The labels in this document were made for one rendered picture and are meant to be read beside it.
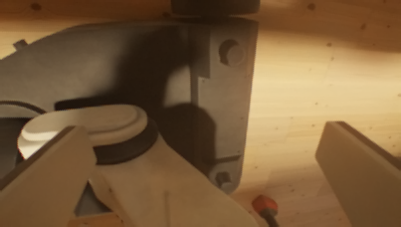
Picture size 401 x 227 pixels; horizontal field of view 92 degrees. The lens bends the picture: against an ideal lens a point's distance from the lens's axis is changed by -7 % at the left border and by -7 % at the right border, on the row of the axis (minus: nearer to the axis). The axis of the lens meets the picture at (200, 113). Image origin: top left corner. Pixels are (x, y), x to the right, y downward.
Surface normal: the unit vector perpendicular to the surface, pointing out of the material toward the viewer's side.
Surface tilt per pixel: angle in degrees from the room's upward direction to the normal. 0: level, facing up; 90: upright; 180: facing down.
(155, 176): 90
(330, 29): 0
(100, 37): 0
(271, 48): 0
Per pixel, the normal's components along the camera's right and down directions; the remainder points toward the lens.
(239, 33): 0.21, 0.49
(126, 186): -0.02, -0.87
